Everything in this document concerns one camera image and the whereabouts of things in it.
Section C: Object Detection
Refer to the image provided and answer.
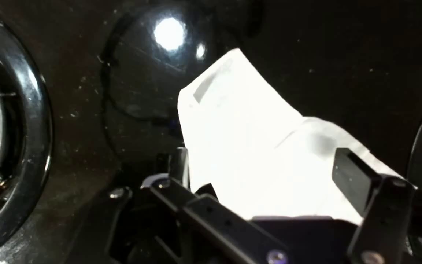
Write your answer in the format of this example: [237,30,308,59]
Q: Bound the black electric stove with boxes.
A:
[0,0,422,264]

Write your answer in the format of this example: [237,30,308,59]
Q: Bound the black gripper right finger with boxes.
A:
[332,147,422,264]

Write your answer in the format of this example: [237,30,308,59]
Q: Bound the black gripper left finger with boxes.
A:
[62,145,291,264]

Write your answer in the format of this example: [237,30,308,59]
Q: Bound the white cloth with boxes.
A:
[177,47,410,228]

